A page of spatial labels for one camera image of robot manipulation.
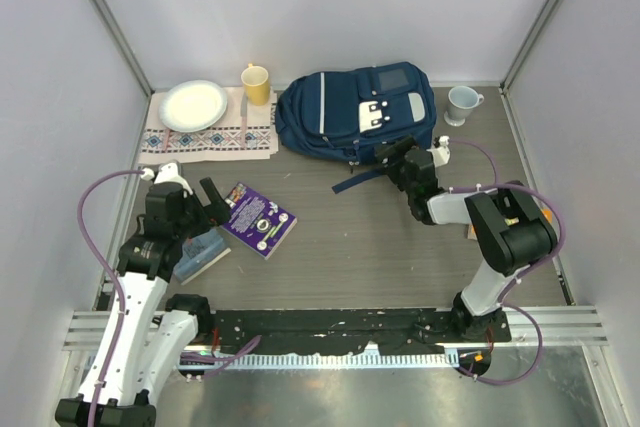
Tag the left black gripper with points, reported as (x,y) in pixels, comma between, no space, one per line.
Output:
(214,215)

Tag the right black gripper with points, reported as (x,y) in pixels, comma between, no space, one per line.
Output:
(385,152)

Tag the purple treehouse paperback book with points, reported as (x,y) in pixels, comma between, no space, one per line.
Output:
(256,221)

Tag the navy blue student backpack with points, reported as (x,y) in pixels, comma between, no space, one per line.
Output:
(345,115)

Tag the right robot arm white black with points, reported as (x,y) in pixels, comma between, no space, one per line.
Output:
(512,232)

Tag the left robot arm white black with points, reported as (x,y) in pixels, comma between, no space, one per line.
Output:
(132,365)

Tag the dark blue Nineteen Eighty-Four book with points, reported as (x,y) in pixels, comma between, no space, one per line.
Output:
(198,254)

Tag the patterned cloth placemat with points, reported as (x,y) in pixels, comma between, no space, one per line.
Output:
(220,142)

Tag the light blue footed cup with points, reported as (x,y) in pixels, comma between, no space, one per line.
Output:
(461,102)

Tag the white paper plate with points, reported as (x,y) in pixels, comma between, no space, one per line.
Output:
(193,106)

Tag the orange green treehouse book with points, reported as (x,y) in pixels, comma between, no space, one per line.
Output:
(471,234)

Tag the yellow mug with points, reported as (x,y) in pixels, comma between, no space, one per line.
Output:
(256,82)

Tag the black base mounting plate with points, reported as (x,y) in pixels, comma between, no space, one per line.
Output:
(341,332)

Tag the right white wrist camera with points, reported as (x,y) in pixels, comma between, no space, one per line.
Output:
(440,151)

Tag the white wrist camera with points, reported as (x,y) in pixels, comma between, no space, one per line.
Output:
(167,173)
(440,151)

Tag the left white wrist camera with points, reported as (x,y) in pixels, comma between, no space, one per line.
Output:
(167,173)

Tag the pink handled fork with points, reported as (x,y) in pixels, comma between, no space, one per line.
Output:
(166,139)

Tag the pink handled table knife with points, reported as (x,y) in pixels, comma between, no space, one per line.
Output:
(244,120)

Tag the white slotted cable duct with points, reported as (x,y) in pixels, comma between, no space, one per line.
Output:
(368,359)

